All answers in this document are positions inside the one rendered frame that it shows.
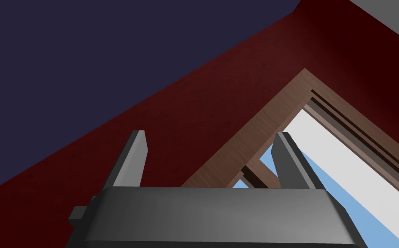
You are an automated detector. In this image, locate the brown wooden framed window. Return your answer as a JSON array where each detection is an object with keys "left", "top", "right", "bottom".
[{"left": 180, "top": 68, "right": 399, "bottom": 248}]

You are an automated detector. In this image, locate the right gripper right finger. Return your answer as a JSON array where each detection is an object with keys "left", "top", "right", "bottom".
[{"left": 271, "top": 131, "right": 326, "bottom": 190}]

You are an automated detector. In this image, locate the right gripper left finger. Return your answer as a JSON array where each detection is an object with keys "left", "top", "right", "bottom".
[{"left": 102, "top": 130, "right": 148, "bottom": 189}]

